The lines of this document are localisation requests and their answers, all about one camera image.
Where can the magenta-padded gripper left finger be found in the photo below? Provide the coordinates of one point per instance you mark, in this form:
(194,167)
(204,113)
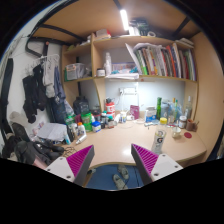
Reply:
(77,161)

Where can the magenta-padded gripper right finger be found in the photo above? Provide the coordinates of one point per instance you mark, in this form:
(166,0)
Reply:
(146,160)

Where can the clear yellow-capped drink bottle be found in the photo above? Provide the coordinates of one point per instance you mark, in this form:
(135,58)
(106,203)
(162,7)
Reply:
(159,141)

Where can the grey slipper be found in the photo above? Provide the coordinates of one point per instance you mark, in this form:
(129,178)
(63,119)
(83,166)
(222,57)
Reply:
(123,172)
(119,182)

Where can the white jar with blue lid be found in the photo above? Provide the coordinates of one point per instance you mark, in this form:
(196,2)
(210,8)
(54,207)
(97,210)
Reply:
(96,127)

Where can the grey paper stack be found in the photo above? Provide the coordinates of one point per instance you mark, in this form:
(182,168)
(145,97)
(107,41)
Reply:
(51,131)

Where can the cream ceramic mug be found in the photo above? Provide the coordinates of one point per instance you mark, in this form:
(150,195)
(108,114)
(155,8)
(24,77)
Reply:
(176,132)

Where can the green plastic container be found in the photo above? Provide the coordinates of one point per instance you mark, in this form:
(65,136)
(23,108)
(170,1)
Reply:
(87,121)

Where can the blue and white box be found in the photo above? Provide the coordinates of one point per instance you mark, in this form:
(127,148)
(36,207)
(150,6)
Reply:
(150,115)

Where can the flat round red coaster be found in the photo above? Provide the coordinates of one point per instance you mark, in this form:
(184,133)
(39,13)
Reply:
(188,135)

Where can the small pink box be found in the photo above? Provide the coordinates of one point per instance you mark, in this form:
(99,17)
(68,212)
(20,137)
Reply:
(134,112)

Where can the brown jar with white lid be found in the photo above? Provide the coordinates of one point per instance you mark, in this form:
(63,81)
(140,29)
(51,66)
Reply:
(182,122)

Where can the black clothes pile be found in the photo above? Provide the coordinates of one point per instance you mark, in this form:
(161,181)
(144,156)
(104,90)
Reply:
(26,146)

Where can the black jug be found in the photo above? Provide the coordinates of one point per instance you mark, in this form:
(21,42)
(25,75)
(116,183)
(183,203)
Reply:
(81,106)

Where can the clear bottle with green cap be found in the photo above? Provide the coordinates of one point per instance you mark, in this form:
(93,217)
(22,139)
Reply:
(175,111)

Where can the brown mug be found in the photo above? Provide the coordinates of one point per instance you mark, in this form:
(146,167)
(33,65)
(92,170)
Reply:
(190,125)

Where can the red and white canister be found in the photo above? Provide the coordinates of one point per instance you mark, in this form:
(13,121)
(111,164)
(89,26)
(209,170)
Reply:
(110,107)

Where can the tall clear glass bottle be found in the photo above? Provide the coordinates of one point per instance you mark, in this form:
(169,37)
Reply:
(188,108)

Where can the hanging dark clothes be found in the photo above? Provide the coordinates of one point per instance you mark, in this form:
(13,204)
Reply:
(36,93)

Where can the ceiling tube light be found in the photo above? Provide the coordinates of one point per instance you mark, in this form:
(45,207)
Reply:
(124,19)

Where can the white wall power strip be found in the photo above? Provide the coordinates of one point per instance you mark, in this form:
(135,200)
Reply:
(128,91)

